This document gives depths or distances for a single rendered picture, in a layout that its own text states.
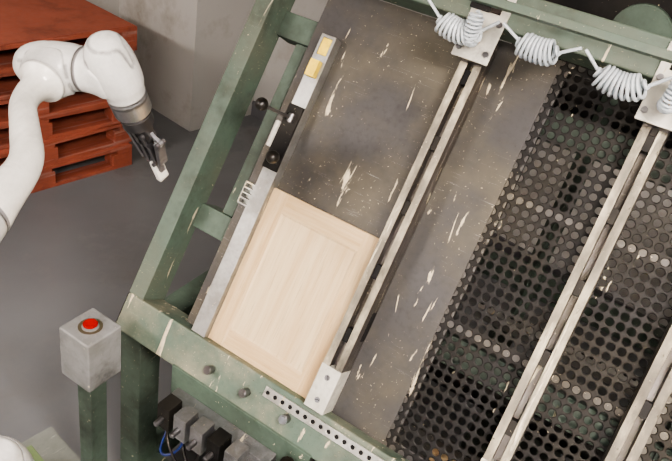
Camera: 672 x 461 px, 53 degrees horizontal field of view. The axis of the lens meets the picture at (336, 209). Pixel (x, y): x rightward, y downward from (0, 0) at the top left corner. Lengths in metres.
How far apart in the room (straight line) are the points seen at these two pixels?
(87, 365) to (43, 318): 1.48
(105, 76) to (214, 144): 0.64
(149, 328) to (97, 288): 1.52
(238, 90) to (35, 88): 0.72
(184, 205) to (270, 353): 0.52
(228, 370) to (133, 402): 0.52
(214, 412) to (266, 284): 0.40
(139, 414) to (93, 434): 0.20
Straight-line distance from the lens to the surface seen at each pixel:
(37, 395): 3.17
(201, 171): 2.10
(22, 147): 1.38
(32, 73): 1.60
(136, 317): 2.19
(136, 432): 2.54
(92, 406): 2.24
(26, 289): 3.69
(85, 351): 2.02
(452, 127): 1.78
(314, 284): 1.92
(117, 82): 1.54
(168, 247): 2.14
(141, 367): 2.31
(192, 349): 2.08
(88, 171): 4.59
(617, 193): 1.71
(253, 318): 2.00
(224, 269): 2.02
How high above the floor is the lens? 2.31
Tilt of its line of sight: 31 degrees down
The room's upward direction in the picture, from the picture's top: 11 degrees clockwise
